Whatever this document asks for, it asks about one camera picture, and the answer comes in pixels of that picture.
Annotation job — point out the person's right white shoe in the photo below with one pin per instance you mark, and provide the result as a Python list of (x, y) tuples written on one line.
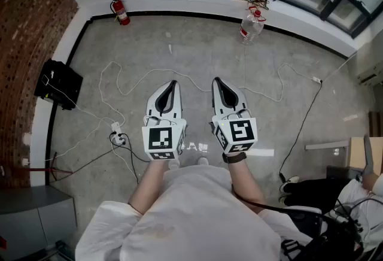
[(202, 161)]

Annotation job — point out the person's white shoe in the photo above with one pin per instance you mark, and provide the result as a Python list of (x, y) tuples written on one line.
[(174, 164), (202, 161)]

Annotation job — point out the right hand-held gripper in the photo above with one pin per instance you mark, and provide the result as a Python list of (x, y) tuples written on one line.
[(239, 131)]

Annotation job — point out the small white power strip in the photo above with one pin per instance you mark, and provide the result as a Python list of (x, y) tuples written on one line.
[(316, 79)]

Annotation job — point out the red fire extinguisher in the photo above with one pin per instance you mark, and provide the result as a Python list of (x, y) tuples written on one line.
[(121, 12)]

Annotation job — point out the person's right forearm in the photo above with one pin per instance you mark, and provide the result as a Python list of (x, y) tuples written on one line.
[(245, 182)]

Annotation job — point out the person's left forearm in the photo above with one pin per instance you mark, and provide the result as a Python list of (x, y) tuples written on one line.
[(149, 185)]

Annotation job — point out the white power strip black plugs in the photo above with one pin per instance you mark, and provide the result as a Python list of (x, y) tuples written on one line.
[(116, 127)]

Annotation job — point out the black backpack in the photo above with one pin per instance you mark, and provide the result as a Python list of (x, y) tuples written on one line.
[(323, 242)]

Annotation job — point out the clear water jug red cap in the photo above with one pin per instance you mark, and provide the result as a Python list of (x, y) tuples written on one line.
[(251, 27)]

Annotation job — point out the cardboard box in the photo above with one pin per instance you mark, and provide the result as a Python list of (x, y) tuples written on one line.
[(357, 152)]

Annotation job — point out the person's white shirt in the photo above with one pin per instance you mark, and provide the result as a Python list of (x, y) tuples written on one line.
[(194, 218)]

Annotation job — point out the person's left white shoe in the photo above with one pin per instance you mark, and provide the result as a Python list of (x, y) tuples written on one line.
[(174, 164)]

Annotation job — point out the black box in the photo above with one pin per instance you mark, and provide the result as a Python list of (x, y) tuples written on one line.
[(60, 83)]

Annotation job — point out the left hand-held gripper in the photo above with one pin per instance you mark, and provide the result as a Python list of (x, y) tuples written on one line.
[(161, 137)]

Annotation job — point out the grey cabinet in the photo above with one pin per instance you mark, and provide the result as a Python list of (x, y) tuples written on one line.
[(30, 218)]

